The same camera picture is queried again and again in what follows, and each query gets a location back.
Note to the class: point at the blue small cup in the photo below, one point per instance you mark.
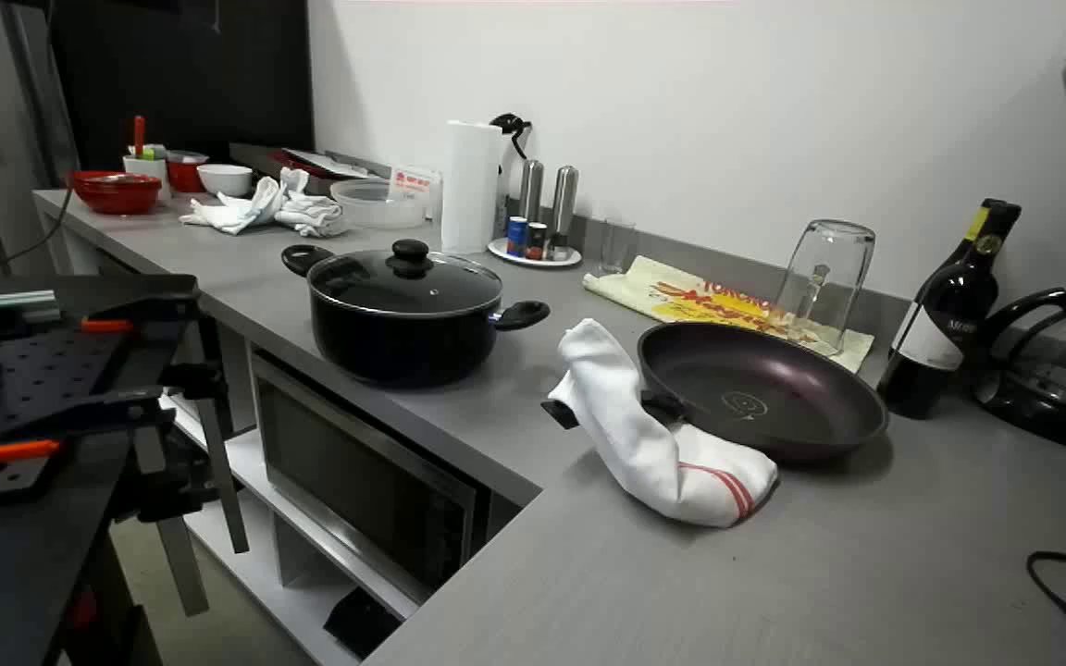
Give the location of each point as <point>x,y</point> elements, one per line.
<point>515,233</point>

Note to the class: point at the clear upturned drinking glass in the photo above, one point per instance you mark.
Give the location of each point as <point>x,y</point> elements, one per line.
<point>822,280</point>

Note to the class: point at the white paper towel roll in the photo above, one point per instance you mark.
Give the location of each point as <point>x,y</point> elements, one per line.
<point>473,185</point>

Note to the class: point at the silver microwave oven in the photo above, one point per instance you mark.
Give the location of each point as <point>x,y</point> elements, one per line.
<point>403,510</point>

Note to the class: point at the yellow red printed towel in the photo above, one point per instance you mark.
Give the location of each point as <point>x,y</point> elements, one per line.
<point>670,293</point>

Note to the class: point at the glass pot lid black knob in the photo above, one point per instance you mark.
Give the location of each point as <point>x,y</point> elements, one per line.
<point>396,281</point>

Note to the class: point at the black glass coffee carafe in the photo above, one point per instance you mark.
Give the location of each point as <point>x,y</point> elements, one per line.
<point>1019,364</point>

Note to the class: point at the steel grinder right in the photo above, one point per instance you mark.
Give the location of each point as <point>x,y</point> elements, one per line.
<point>564,200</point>

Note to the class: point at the black perforated mounting board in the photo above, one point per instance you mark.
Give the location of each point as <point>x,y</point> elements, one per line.
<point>42,375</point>

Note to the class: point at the steel grinder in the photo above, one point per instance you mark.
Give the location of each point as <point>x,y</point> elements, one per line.
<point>564,200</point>
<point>530,190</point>

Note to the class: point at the red bowl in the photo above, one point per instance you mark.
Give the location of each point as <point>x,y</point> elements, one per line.
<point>115,190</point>

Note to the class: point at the clear plastic container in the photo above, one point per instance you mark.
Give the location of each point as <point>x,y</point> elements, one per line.
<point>369,206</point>

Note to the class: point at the white bowl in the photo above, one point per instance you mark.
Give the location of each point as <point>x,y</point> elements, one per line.
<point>226,178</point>

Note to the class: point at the white cloth red stripes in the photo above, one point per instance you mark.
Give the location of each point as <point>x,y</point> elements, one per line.
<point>680,470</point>

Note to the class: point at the crumpled white cloth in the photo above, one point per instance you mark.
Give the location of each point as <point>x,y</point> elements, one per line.
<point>282,200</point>

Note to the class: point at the black cooking pot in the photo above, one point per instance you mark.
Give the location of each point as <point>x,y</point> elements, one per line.
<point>416,354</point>

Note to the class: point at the dark frying pan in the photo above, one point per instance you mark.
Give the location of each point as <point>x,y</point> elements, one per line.
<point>757,391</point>

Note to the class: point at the small red cup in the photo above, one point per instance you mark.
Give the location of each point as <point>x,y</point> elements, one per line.
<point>183,173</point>

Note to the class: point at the white cup with utensils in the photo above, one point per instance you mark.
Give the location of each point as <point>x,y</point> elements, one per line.
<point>143,156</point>

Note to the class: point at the dark wine bottle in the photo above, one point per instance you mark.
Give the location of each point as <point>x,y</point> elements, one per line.
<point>945,311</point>

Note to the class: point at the steel grinder left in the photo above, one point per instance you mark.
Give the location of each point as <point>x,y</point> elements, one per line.
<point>530,190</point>

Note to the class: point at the white round plate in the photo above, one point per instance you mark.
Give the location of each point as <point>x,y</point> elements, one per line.
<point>546,259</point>

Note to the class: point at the orange black clamp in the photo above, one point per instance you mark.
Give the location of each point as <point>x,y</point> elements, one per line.
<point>131,315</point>
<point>51,431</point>

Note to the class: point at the dark small cup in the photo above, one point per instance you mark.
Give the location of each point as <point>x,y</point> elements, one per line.
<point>539,241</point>

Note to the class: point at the small clear glass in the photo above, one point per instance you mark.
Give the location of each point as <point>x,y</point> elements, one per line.
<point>604,246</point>

